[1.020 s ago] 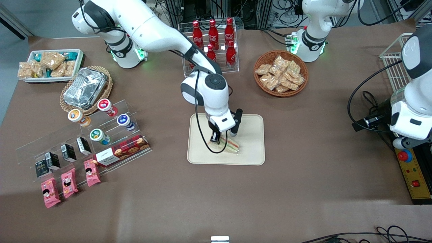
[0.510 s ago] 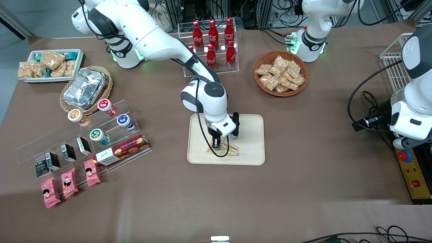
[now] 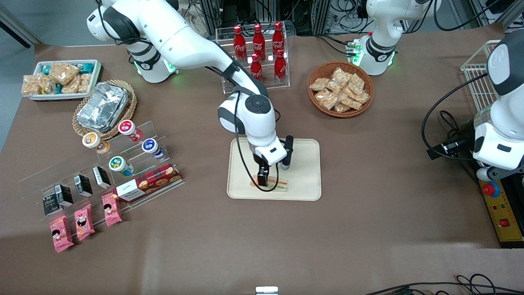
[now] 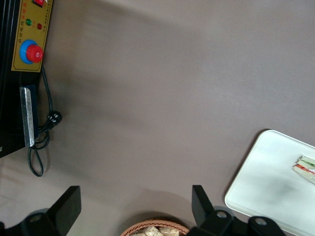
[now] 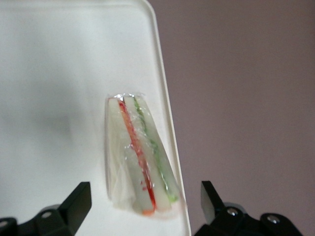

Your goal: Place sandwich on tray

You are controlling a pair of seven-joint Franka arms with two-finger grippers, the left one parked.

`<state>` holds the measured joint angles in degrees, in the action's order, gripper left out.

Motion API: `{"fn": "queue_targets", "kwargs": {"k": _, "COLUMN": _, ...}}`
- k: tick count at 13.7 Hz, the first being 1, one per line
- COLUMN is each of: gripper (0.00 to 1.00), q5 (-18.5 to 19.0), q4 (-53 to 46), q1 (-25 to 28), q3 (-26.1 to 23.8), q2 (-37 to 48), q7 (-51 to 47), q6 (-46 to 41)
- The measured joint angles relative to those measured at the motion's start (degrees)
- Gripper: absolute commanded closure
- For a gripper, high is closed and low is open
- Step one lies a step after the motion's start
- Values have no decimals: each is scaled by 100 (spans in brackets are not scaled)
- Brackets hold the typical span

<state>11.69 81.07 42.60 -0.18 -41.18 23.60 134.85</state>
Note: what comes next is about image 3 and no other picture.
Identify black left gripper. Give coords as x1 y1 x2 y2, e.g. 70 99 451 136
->
427 120 477 161

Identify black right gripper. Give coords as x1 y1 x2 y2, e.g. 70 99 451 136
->
253 154 272 188

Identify triangular sandwich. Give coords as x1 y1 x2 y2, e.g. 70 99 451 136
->
251 174 289 193

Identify beige rectangular serving tray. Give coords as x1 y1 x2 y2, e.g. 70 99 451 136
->
227 138 322 202

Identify yellow emergency stop box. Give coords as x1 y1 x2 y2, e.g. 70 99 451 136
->
479 180 524 248

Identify clear acrylic bottle rack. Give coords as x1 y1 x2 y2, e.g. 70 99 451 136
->
216 21 291 95

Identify clear acrylic stepped shelf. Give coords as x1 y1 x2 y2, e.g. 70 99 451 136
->
18 120 185 224

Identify red cola bottle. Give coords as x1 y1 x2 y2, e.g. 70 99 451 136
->
250 53 264 82
274 49 287 84
233 25 247 61
253 23 267 62
272 21 286 58

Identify red plaid cookie box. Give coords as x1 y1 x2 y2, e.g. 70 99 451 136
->
113 163 183 204

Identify blue lid yogurt cup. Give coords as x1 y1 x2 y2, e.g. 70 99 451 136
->
142 138 165 159

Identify round brown wicker basket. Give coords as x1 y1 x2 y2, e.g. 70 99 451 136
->
307 61 375 118

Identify red lid yogurt cup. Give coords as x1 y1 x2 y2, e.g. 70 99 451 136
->
118 120 144 143

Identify green lid yogurt cup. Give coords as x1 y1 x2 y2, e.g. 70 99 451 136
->
108 156 135 177

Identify oval light wicker basket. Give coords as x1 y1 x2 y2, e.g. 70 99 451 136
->
72 80 138 141

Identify pink cartoon snack packet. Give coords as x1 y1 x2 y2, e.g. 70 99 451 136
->
74 204 95 241
49 216 75 253
102 193 122 227

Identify small black drink carton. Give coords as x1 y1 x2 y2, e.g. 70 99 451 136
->
54 184 74 207
93 166 112 190
74 175 94 197

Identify crumpled beige cloth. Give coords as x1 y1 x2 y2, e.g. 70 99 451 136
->
180 4 210 39

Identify aluminium equipment rack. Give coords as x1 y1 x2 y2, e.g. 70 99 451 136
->
201 0 328 35

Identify orange lid yogurt cup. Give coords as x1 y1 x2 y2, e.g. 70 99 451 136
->
82 132 111 155

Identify silver foil lidded container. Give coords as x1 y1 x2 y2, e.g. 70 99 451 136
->
77 82 131 132

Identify white rectangular plastic bin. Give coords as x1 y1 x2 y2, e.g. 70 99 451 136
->
21 60 103 102

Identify clear-wrapped grain bar pack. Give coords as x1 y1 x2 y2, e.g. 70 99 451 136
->
61 76 82 95
38 73 56 95
49 62 80 85
21 75 43 97
78 73 93 94

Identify black snack box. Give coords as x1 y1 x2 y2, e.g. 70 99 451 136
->
43 195 64 216

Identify grey metal beam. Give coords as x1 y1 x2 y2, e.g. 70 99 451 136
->
0 4 41 49

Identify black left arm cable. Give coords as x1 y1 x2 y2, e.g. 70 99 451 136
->
422 73 490 161

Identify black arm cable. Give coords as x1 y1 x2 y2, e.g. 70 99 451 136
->
234 92 280 192
422 73 490 161

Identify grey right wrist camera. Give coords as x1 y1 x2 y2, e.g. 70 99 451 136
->
280 135 295 171

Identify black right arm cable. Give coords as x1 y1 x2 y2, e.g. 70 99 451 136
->
234 92 280 192

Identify white wire basket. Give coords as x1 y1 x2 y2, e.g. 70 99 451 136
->
460 40 502 113

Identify black floor cables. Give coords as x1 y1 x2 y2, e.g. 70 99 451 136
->
364 274 524 295

